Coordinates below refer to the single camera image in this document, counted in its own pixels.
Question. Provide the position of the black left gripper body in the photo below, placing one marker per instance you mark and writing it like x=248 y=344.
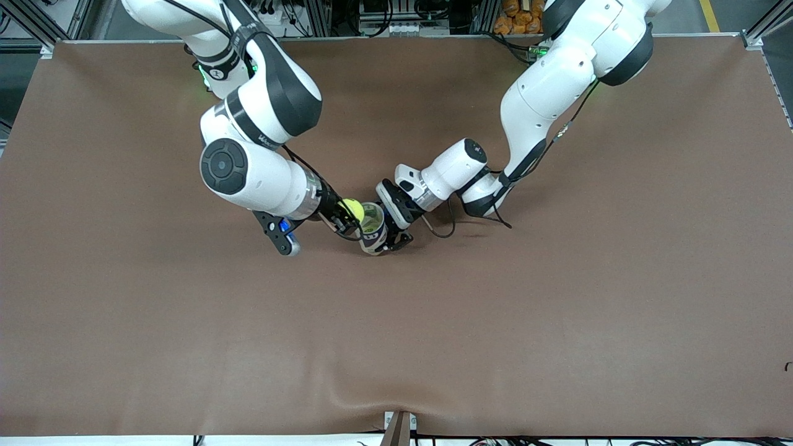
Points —
x=394 y=212

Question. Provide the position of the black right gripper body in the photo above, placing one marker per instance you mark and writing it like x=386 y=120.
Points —
x=332 y=210

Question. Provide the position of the yellow tennis ball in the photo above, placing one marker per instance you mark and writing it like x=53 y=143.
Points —
x=373 y=218
x=351 y=209

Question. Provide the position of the silver blue tennis ball can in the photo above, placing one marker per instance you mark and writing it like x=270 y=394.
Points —
x=373 y=238

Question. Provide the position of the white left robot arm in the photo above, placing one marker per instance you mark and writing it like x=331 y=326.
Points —
x=545 y=87

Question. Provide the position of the brown table mat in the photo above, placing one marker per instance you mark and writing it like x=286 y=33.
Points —
x=396 y=341

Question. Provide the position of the white power strip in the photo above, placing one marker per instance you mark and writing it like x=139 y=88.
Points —
x=272 y=21
x=409 y=28

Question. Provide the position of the orange objects pile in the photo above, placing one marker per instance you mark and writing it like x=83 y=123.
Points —
x=517 y=18

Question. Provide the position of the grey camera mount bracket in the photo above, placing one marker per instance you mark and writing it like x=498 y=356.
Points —
x=399 y=430

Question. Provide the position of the aluminium frame post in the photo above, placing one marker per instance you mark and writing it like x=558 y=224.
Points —
x=317 y=15

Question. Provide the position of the aluminium frame profile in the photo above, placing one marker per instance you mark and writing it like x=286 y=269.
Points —
x=80 y=18
x=753 y=40

